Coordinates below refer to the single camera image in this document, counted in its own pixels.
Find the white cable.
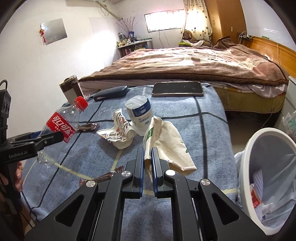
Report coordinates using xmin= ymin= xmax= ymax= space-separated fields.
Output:
xmin=261 ymin=101 xmax=281 ymax=131

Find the silver wall poster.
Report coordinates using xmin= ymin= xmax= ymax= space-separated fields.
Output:
xmin=40 ymin=19 xmax=68 ymax=46

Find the red white drink carton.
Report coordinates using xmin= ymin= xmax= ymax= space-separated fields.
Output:
xmin=250 ymin=183 xmax=263 ymax=208

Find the white brown box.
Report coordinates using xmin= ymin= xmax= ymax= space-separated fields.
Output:
xmin=59 ymin=75 xmax=82 ymax=105

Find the brown snack wrapper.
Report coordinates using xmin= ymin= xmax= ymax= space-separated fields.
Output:
xmin=77 ymin=123 xmax=100 ymax=132
xmin=79 ymin=166 xmax=126 ymax=189

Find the white nightstand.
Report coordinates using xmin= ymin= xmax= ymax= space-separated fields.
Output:
xmin=280 ymin=76 xmax=296 ymax=131

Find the wooden bed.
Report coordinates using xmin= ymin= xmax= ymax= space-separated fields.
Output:
xmin=79 ymin=35 xmax=296 ymax=116

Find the brown printed blanket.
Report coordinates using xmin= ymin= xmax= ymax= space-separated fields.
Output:
xmin=79 ymin=37 xmax=290 ymax=88

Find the cluttered side desk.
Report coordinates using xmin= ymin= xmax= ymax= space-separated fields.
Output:
xmin=116 ymin=32 xmax=154 ymax=56

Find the green plastic bag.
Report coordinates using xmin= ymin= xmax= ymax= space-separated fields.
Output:
xmin=283 ymin=113 xmax=296 ymax=138

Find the wrapped air conditioner pipe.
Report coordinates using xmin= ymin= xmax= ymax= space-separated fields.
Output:
xmin=97 ymin=0 xmax=123 ymax=20

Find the red hanging ornament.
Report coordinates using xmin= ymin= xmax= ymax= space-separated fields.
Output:
xmin=39 ymin=27 xmax=47 ymax=45

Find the clear red-label plastic bottle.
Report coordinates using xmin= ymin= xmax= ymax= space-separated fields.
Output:
xmin=36 ymin=96 xmax=89 ymax=170

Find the brown teddy bear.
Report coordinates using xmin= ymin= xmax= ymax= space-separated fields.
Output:
xmin=181 ymin=30 xmax=197 ymax=44

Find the wooden wardrobe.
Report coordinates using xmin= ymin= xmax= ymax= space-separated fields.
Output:
xmin=205 ymin=0 xmax=248 ymax=47

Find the patterned curtain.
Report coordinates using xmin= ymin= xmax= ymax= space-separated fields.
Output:
xmin=182 ymin=0 xmax=213 ymax=42

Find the white blue-label cup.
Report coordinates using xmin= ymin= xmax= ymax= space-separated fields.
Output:
xmin=125 ymin=95 xmax=152 ymax=136

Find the white round bin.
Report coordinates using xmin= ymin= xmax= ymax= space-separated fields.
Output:
xmin=234 ymin=127 xmax=296 ymax=237

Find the bright window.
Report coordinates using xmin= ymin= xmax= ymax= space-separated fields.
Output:
xmin=144 ymin=9 xmax=186 ymax=33

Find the person's left hand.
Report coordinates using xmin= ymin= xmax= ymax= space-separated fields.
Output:
xmin=14 ymin=162 xmax=24 ymax=192

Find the blue checked tablecloth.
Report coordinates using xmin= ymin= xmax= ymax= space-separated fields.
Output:
xmin=21 ymin=82 xmax=239 ymax=223

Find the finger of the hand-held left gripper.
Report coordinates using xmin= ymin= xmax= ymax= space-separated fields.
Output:
xmin=29 ymin=131 xmax=64 ymax=149

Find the brown-patterned paper cup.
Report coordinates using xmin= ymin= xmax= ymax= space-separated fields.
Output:
xmin=96 ymin=108 xmax=136 ymax=150

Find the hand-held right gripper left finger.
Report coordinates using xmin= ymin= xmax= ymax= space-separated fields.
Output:
xmin=24 ymin=147 xmax=145 ymax=241

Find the cream paper bag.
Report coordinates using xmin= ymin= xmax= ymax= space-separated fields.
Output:
xmin=143 ymin=116 xmax=197 ymax=174

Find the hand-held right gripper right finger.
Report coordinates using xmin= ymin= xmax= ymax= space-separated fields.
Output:
xmin=150 ymin=147 xmax=266 ymax=241

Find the black smartphone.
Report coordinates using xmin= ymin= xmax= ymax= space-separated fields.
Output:
xmin=151 ymin=81 xmax=204 ymax=97

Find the dark blue case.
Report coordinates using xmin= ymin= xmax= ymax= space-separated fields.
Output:
xmin=89 ymin=85 xmax=129 ymax=102

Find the vase of bare branches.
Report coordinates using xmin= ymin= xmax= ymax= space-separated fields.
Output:
xmin=116 ymin=16 xmax=142 ymax=33

